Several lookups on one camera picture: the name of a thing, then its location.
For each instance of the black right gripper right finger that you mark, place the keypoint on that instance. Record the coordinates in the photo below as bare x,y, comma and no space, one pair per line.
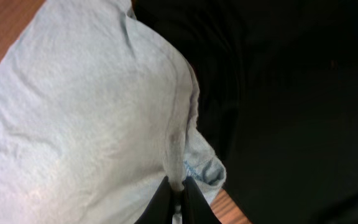
194,207

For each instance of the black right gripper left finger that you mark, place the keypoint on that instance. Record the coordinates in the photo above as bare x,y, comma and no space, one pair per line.
160,209

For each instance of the light blue t-shirt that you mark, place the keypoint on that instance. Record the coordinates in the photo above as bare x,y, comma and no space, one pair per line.
96,109

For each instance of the black garment pile right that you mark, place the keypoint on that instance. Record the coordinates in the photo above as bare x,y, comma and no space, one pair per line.
278,99

